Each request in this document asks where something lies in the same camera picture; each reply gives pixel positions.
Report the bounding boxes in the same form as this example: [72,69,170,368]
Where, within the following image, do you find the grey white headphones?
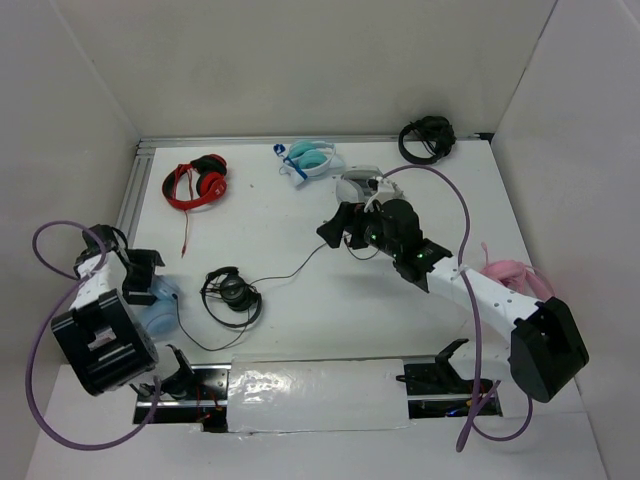
[335,165,385,205]

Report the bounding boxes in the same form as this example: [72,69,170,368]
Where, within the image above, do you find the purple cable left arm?
[24,220,164,451]

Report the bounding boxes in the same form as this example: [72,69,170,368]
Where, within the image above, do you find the small black on-ear headphones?
[172,234,351,351]

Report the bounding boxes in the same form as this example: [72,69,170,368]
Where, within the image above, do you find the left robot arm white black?
[51,224,165,396]

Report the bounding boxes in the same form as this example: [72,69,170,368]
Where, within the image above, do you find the teal white headphones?
[272,140,346,188]

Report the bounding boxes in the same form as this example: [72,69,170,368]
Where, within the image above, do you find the white taped cover plate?
[226,359,410,434]

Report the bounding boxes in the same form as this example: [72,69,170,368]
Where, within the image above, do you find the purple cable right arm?
[382,164,534,454]

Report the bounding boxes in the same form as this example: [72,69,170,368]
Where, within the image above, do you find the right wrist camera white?
[364,176,404,211]

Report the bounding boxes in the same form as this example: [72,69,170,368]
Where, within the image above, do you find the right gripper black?
[316,201,401,258]

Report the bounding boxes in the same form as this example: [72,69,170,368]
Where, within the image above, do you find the blue pink cat-ear headphones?
[135,275,180,343]

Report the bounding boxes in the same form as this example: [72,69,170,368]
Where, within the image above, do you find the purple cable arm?
[24,220,164,451]
[382,164,534,454]

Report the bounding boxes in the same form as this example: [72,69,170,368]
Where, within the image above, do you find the red black headphones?
[161,154,228,256]

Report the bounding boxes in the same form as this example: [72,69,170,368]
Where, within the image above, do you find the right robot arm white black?
[317,199,590,403]

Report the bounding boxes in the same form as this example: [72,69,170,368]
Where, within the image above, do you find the black headphones far corner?
[397,115,457,166]

